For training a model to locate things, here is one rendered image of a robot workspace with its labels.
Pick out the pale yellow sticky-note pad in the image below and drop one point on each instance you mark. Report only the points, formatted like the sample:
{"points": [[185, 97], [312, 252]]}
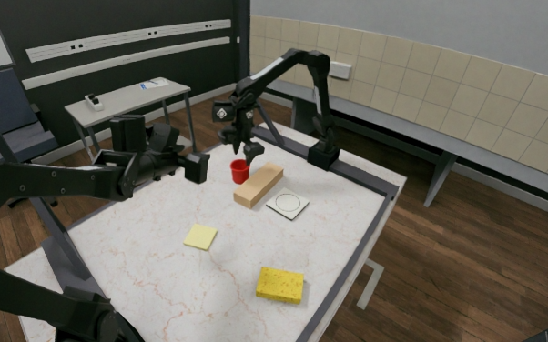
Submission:
{"points": [[200, 237]]}

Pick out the yellow sponge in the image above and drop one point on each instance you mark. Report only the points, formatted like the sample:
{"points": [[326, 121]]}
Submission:
{"points": [[280, 285]]}

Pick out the white square coaster with grey circle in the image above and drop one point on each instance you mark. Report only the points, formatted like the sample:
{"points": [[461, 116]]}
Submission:
{"points": [[287, 204]]}

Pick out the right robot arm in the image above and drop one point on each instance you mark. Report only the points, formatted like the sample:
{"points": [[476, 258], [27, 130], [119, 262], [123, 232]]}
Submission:
{"points": [[83, 313]]}

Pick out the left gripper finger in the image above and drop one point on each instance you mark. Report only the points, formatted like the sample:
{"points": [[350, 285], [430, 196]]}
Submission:
{"points": [[235, 147], [248, 159]]}

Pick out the beige tiled wall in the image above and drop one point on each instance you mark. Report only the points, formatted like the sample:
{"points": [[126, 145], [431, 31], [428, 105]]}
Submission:
{"points": [[467, 76]]}

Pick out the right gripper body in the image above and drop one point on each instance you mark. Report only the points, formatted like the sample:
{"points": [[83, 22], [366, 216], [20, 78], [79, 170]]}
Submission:
{"points": [[195, 164]]}

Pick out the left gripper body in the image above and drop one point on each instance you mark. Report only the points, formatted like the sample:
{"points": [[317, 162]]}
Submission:
{"points": [[249, 149]]}

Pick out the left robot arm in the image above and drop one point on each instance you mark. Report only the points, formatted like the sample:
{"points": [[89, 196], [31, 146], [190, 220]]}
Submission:
{"points": [[251, 87]]}

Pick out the tan rectangular block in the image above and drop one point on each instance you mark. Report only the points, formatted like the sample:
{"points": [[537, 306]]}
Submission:
{"points": [[258, 185]]}

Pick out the red cup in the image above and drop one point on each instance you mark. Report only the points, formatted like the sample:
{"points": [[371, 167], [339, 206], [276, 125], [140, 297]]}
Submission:
{"points": [[240, 172]]}

